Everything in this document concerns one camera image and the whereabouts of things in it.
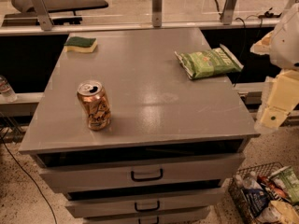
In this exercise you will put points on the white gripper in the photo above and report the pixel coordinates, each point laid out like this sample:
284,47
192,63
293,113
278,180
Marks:
286,41

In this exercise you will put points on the orange soda can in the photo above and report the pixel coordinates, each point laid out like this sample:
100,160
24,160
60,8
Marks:
93,98

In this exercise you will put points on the green jalapeno chip bag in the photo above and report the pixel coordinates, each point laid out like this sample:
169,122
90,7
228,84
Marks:
209,63

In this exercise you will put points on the green chip bag in basket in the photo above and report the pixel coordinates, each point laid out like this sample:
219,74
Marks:
286,179

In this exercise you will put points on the red snack bag in basket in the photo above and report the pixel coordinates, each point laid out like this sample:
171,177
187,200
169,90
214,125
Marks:
274,192

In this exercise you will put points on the blue snack bag in basket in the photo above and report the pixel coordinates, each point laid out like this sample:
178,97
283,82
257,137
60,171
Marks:
257,199

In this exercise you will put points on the yellow snack bag in basket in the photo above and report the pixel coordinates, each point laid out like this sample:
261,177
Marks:
278,212

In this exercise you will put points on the water bottle in basket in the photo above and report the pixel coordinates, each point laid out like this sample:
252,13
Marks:
250,181

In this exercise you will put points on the middle drawer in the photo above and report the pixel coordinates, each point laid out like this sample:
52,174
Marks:
145,203

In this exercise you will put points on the drawer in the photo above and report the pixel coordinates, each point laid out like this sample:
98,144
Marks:
128,174
163,217
145,203

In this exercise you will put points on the bottom drawer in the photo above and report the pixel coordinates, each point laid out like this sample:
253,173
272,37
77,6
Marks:
163,217

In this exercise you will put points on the yellow green sponge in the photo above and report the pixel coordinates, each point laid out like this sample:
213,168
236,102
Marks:
80,44

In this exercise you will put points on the top drawer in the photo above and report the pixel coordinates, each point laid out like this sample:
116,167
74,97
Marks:
128,174

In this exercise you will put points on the clear plastic water bottle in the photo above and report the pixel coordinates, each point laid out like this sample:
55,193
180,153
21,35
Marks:
6,90

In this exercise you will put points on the right metal bracket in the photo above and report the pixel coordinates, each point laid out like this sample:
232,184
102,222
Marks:
228,12

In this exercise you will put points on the metal bracket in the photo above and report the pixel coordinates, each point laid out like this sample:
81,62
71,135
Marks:
228,12
43,17
157,13

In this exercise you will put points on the wire basket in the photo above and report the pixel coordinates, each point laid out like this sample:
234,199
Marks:
239,195

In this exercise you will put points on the middle metal bracket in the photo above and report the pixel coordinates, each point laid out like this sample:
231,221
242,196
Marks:
157,13

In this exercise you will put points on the left metal bracket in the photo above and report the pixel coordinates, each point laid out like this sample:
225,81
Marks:
43,17

